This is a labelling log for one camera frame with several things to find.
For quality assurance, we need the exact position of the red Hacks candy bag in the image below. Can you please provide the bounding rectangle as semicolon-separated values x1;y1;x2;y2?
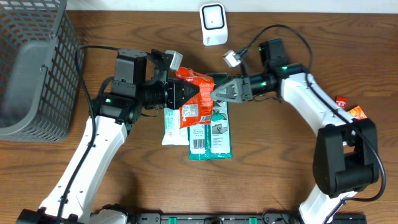
175;67;215;128

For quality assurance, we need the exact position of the white green small packet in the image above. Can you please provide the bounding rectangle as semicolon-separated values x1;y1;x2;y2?
162;108;189;146

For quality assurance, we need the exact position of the green 3M glove package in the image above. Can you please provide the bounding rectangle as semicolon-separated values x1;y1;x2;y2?
187;72;233;161

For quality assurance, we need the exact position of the red Nescafe packet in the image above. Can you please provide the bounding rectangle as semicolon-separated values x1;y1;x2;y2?
335;96;348;110

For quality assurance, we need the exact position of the orange box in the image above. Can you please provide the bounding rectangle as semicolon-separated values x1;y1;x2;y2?
348;106;367;119

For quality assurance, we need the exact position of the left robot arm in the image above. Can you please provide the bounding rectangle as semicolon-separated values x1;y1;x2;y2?
16;49;199;224

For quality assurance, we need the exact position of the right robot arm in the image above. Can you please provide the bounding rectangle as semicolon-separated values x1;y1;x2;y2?
211;39;386;223

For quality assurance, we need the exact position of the white barcode scanner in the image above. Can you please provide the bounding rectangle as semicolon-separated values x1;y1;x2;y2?
199;2;228;46

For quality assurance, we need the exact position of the grey plastic mesh basket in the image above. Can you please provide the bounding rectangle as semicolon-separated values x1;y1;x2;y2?
1;0;80;142

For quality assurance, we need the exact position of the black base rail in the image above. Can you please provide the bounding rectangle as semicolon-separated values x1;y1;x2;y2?
127;212;368;224

